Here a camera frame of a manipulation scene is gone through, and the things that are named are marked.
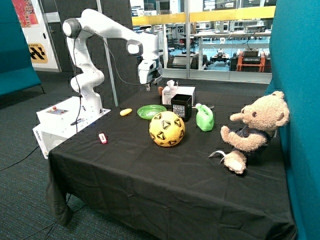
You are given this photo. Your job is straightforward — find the beige teddy bear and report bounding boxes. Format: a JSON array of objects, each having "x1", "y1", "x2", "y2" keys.
[{"x1": 209, "y1": 91, "x2": 290, "y2": 175}]

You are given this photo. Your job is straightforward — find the teal sofa left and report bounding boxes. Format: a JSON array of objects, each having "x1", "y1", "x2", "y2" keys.
[{"x1": 0, "y1": 0, "x2": 42, "y2": 96}]

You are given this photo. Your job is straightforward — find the black tablecloth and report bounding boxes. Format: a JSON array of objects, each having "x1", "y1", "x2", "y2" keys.
[{"x1": 45, "y1": 90, "x2": 297, "y2": 240}]

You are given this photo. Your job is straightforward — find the red poster on wall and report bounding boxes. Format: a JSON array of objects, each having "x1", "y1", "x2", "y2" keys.
[{"x1": 12, "y1": 0, "x2": 40, "y2": 28}]

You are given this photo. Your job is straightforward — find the teal partition right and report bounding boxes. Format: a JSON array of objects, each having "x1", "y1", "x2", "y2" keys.
[{"x1": 266, "y1": 0, "x2": 320, "y2": 240}]

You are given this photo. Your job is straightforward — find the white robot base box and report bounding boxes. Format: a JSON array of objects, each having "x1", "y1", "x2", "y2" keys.
[{"x1": 33, "y1": 96, "x2": 111, "y2": 159}]

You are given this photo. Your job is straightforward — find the white paper tissue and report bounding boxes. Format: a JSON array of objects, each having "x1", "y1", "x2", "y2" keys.
[{"x1": 166, "y1": 79, "x2": 179, "y2": 92}]

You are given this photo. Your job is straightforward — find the yellow black soccer ball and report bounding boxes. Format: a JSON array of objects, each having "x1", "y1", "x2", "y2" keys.
[{"x1": 148, "y1": 111, "x2": 186, "y2": 147}]

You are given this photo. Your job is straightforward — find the yellow toy lemon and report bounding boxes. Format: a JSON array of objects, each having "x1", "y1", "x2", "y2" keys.
[{"x1": 119, "y1": 108, "x2": 133, "y2": 117}]

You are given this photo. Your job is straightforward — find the green plastic jug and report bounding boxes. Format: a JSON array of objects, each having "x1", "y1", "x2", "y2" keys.
[{"x1": 195, "y1": 103, "x2": 214, "y2": 132}]

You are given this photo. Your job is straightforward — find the black square container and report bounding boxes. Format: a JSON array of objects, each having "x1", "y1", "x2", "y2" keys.
[{"x1": 171, "y1": 94, "x2": 192, "y2": 122}]

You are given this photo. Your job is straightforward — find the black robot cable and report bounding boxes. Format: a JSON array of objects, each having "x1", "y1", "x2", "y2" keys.
[{"x1": 70, "y1": 29, "x2": 148, "y2": 133}]

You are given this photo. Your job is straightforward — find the orange black wheeled robot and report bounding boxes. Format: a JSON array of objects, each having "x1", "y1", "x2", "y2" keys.
[{"x1": 236, "y1": 48, "x2": 266, "y2": 73}]

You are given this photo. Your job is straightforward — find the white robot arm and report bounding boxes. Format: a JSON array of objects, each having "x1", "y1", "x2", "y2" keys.
[{"x1": 62, "y1": 9, "x2": 163, "y2": 116}]

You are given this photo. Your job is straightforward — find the white lab workbench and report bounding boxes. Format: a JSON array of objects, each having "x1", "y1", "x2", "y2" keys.
[{"x1": 194, "y1": 30, "x2": 271, "y2": 71}]

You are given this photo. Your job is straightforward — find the green plastic plate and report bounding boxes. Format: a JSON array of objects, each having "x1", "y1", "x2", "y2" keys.
[{"x1": 137, "y1": 104, "x2": 167, "y2": 120}]

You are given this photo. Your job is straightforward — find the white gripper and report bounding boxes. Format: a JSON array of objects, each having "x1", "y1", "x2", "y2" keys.
[{"x1": 138, "y1": 59, "x2": 163, "y2": 91}]

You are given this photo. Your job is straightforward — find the red white small device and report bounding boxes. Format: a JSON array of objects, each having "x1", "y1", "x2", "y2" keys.
[{"x1": 98, "y1": 131, "x2": 108, "y2": 144}]

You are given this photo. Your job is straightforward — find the white tissue box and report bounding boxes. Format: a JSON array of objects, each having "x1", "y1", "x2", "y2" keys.
[{"x1": 161, "y1": 86, "x2": 196, "y2": 106}]

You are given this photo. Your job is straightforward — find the black marker pen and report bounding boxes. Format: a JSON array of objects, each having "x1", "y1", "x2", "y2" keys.
[{"x1": 70, "y1": 118, "x2": 85, "y2": 126}]

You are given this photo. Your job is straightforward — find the orange toy fruit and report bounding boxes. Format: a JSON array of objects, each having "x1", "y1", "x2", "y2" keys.
[{"x1": 158, "y1": 86, "x2": 164, "y2": 96}]

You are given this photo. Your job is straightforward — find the yellow black sign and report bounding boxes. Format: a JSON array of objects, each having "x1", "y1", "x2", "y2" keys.
[{"x1": 28, "y1": 43, "x2": 48, "y2": 64}]

